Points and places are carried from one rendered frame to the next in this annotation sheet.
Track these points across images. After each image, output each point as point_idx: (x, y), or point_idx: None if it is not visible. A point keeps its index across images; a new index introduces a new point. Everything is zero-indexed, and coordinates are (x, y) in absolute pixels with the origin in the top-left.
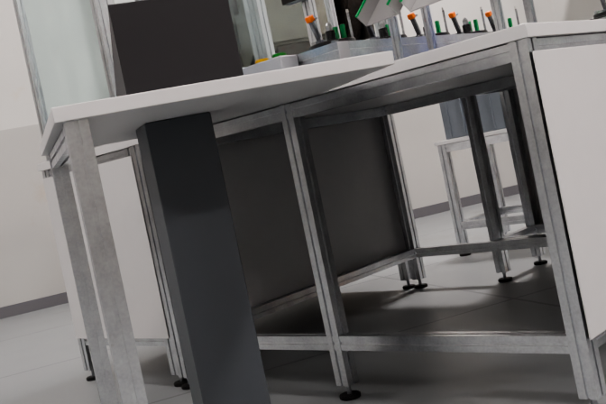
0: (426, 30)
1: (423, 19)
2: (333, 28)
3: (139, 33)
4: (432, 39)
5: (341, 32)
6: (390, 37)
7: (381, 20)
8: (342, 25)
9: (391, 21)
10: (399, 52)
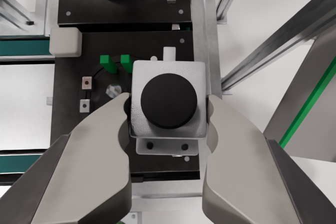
0: None
1: None
2: (103, 64)
3: None
4: None
5: (125, 68)
6: (171, 0)
7: (296, 156)
8: (129, 63)
9: (251, 73)
10: (235, 85)
